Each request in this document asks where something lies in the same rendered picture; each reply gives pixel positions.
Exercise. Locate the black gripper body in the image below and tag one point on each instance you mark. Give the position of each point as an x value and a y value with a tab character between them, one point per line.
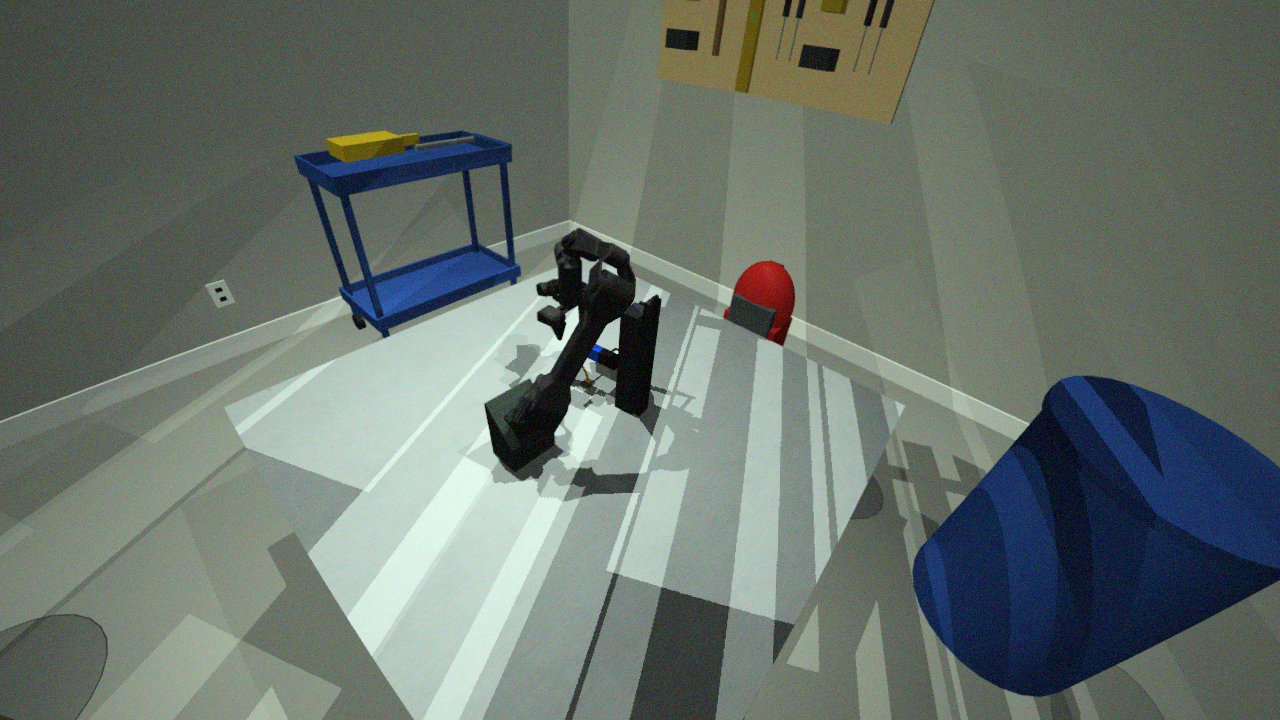
569	296

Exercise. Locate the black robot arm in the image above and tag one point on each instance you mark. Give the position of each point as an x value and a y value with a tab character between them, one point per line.
607	297

